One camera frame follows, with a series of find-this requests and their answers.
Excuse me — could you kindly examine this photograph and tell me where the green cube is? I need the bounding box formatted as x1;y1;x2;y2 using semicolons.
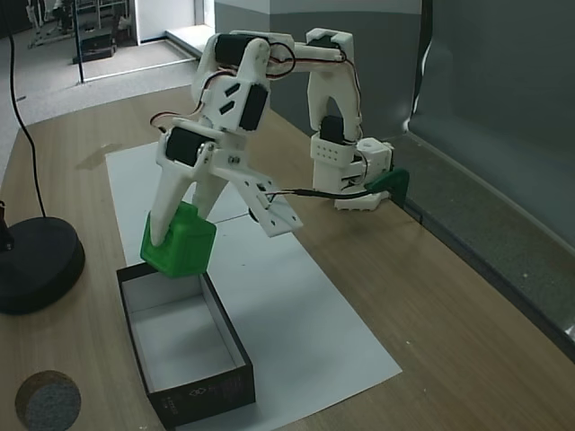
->
139;200;217;278

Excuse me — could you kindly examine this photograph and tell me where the black box on floor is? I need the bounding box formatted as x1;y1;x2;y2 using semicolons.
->
79;30;119;60

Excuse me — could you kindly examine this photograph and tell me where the dark open cardboard box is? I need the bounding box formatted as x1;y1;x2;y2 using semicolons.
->
116;262;257;431

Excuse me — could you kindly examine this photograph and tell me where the white paper sheet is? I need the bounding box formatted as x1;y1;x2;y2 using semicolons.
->
105;142;403;431

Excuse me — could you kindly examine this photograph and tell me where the black round lamp base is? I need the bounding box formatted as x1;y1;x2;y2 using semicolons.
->
0;199;86;316

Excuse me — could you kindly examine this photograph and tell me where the metal pole stand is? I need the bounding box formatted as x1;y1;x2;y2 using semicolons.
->
71;0;87;85

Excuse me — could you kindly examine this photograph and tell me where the green table clamp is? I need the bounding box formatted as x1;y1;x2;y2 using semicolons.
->
364;168;412;210

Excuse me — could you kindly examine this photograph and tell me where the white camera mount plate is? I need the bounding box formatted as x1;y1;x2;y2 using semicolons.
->
224;168;304;238

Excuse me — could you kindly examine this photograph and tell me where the black camera cable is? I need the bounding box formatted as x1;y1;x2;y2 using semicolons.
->
268;187;375;201

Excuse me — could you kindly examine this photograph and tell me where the black lamp cable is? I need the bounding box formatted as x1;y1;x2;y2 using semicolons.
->
5;33;49;220

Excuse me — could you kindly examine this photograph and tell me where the exercise equipment frame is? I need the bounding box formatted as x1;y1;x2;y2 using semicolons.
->
25;0;75;49

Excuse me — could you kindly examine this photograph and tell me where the black hanging cable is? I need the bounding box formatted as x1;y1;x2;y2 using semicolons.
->
410;0;435;131

